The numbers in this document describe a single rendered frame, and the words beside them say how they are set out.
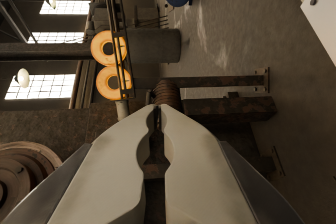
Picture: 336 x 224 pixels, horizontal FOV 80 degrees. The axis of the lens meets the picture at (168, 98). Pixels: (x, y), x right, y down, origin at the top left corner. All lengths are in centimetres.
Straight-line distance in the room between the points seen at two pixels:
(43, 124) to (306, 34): 127
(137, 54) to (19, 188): 273
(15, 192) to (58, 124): 43
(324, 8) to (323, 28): 3
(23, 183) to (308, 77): 107
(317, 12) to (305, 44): 53
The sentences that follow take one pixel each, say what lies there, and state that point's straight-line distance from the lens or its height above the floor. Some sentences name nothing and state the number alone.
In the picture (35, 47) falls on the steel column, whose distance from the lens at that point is 557.
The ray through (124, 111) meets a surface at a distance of 92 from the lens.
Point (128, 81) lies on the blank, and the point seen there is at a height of 64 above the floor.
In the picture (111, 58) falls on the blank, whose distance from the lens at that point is 94.
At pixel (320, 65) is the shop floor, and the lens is 82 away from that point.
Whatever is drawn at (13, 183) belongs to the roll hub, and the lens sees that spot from 96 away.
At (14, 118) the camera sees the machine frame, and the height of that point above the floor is 128.
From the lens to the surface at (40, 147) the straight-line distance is 105.
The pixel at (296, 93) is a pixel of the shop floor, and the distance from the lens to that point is 90.
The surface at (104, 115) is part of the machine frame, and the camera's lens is 113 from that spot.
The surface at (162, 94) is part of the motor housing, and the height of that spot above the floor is 49.
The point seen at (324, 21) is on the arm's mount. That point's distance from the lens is 34.
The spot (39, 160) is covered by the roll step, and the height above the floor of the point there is 101.
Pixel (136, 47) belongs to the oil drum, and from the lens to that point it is 333.
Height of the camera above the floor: 56
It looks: 6 degrees down
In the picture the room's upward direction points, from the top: 92 degrees counter-clockwise
